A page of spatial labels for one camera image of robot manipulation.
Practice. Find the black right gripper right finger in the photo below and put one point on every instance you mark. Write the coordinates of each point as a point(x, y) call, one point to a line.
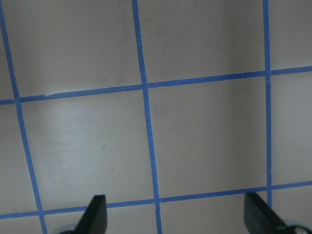
point(259, 218)

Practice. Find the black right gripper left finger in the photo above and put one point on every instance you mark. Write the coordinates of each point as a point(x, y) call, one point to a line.
point(94, 219)

